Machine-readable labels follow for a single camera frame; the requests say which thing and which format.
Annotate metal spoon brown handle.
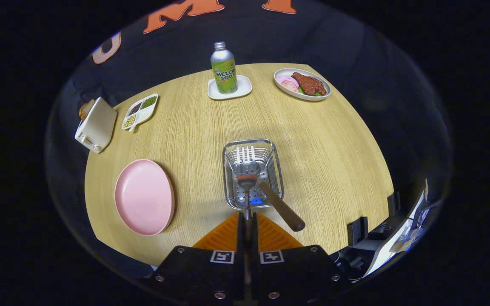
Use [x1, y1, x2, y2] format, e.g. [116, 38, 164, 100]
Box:
[239, 181, 306, 232]

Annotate white toaster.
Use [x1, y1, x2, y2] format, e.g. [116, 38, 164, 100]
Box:
[75, 97, 118, 154]

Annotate black and white equipment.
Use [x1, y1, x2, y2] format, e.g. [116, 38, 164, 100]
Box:
[339, 178, 443, 283]

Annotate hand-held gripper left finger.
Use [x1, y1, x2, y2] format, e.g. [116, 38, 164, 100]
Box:
[141, 211, 248, 304]

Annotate metal fork brown handle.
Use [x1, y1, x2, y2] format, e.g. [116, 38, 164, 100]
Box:
[235, 145, 258, 232]

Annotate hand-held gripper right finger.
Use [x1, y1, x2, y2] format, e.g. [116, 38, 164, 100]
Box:
[245, 211, 348, 304]

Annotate metal wire basket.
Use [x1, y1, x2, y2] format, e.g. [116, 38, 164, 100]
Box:
[222, 139, 285, 210]

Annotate brown toast slice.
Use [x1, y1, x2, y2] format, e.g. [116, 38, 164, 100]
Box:
[79, 99, 96, 121]

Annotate pink round plate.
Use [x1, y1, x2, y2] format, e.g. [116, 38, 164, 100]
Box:
[114, 159, 176, 237]

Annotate white divided bean dish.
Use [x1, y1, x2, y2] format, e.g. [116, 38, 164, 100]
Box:
[121, 93, 159, 132]

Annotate pink ham slices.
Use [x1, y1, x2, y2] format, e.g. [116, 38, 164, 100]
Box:
[276, 75, 300, 93]

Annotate red meat piece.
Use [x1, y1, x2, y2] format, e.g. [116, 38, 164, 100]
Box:
[291, 72, 327, 96]

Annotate white square coaster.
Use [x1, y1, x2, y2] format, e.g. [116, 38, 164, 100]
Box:
[208, 75, 253, 101]

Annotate green soda bottle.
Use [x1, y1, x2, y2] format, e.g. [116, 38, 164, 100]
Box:
[210, 41, 238, 94]

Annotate black backdrop cloth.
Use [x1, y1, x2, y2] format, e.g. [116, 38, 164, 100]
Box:
[45, 0, 454, 277]

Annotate white oval food plate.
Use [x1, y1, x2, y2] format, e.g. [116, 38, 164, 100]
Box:
[273, 68, 332, 102]

